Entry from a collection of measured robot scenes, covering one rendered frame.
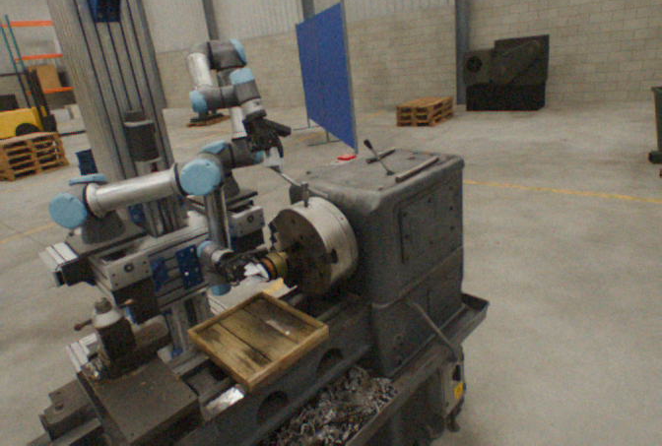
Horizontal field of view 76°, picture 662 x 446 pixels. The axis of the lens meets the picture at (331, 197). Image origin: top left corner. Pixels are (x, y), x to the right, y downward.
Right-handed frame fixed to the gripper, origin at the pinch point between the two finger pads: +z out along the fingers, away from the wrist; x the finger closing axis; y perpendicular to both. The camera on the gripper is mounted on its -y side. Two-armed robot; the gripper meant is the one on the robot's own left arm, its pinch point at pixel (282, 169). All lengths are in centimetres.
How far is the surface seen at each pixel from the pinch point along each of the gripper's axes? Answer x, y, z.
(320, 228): 15.5, 5.0, 21.8
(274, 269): 4.6, 19.0, 28.6
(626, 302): 20, -197, 150
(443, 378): 3, -37, 103
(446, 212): 21, -52, 37
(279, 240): 1.0, 11.5, 21.7
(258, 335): -4, 28, 47
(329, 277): 12.8, 6.2, 37.4
